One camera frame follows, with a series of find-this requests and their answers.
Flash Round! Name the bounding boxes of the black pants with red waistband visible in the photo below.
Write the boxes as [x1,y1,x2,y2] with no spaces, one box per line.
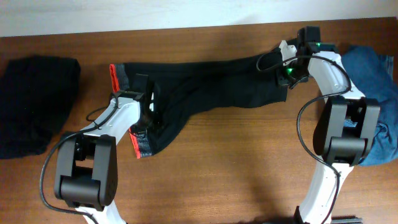
[109,47,287,159]

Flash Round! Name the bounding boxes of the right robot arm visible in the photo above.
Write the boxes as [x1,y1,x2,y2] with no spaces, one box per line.
[278,26,380,223]

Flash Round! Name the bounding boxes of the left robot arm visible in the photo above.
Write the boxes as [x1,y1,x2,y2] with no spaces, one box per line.
[54,74,154,223]

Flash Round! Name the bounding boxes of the blue denim jeans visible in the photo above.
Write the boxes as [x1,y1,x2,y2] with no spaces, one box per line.
[342,46,397,166]

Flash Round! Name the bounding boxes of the folded black cloth pile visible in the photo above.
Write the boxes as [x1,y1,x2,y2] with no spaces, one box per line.
[1,55,81,159]

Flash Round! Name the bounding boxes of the black metal base rail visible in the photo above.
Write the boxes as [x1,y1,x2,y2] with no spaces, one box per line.
[330,217,363,224]

